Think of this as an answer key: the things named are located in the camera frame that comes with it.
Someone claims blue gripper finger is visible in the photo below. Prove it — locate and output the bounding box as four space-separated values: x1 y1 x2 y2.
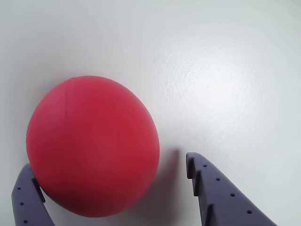
186 152 279 226
11 162 55 226

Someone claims red ball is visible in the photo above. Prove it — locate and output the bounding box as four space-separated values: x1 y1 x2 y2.
25 75 160 218

